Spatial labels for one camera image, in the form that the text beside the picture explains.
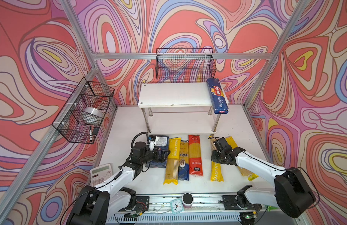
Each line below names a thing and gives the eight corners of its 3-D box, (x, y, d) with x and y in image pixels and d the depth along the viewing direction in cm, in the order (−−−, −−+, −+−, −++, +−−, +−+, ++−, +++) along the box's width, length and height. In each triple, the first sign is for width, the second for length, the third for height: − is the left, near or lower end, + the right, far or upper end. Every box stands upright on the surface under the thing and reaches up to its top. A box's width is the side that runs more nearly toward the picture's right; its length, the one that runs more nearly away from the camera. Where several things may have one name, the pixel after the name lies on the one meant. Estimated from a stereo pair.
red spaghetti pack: (189, 176, 84) (190, 174, 82) (187, 136, 102) (187, 134, 100) (204, 176, 84) (205, 174, 82) (199, 136, 102) (199, 134, 100)
